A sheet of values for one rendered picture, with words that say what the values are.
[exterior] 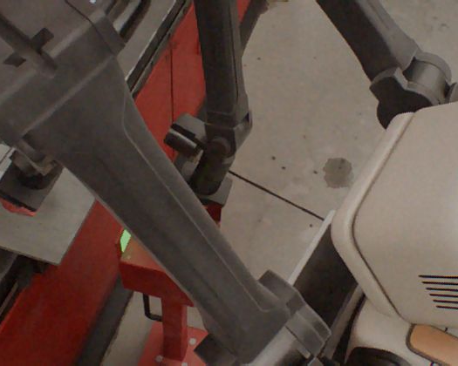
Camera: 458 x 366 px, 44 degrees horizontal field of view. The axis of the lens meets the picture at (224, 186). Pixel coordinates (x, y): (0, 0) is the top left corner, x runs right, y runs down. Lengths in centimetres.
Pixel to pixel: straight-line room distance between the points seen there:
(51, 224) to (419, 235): 60
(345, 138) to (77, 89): 221
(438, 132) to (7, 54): 43
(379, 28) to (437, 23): 248
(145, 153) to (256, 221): 181
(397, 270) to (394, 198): 7
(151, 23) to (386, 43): 82
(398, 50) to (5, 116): 58
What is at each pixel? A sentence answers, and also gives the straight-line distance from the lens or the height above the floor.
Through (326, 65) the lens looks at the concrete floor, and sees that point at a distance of 278.
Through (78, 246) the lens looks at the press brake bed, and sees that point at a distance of 133.
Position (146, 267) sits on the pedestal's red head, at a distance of 112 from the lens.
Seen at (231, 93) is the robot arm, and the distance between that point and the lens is 90.
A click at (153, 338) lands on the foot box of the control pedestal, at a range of 177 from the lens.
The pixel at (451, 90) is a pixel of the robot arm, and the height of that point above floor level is 126.
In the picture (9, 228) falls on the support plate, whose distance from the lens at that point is 94.
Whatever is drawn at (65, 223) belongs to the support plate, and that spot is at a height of 100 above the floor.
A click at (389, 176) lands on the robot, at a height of 133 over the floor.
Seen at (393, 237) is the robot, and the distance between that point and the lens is 52.
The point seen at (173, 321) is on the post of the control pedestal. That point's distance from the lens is 149.
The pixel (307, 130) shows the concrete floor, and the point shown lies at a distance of 246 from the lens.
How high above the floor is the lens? 176
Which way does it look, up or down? 53 degrees down
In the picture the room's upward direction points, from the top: 5 degrees clockwise
